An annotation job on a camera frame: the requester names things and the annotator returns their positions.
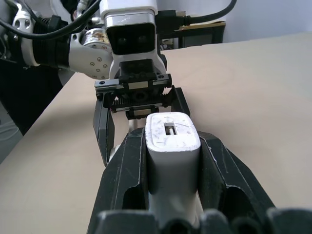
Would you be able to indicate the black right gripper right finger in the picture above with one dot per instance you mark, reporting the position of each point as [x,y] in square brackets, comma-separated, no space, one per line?
[219,175]

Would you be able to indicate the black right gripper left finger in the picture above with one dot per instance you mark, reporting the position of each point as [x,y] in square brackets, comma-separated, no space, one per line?
[122,170]

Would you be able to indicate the black robot body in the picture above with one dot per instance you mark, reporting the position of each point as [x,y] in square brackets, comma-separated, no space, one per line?
[29,97]

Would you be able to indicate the black cabinet with wooden top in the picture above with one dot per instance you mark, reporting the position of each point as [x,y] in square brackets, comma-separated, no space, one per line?
[195,36]

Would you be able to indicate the white charger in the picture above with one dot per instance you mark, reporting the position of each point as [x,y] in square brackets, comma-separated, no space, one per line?
[170,158]

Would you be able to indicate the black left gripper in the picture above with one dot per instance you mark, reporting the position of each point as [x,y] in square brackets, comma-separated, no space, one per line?
[139,85]

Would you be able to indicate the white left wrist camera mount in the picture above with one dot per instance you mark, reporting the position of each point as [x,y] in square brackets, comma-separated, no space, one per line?
[131,22]

